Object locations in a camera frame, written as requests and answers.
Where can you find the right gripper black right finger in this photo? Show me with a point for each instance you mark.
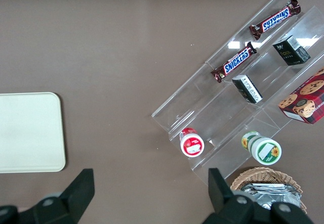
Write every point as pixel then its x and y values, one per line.
pixel 222 198

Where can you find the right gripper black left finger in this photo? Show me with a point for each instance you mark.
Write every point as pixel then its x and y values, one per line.
pixel 73 198

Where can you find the light wicker basket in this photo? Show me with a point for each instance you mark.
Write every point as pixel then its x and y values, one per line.
pixel 263 174

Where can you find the cream rectangular serving tray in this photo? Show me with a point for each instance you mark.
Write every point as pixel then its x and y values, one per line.
pixel 30 133

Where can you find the silver foil wrapped pack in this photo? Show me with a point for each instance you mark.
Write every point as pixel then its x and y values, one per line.
pixel 268 195

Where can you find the red lidded small jar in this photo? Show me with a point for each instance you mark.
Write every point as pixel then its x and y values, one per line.
pixel 192 144

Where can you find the green lidded sunflower jar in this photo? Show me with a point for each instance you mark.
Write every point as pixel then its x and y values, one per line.
pixel 265 150

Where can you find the clear acrylic stepped display stand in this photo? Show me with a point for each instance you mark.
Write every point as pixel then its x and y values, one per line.
pixel 192 95

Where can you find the small black carton box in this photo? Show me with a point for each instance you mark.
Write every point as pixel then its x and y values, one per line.
pixel 246 88
pixel 288 52

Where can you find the red plaid cookie box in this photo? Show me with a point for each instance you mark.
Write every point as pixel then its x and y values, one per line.
pixel 306 97

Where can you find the Snickers chocolate bar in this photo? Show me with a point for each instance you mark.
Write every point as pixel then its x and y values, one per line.
pixel 274 19
pixel 235 62

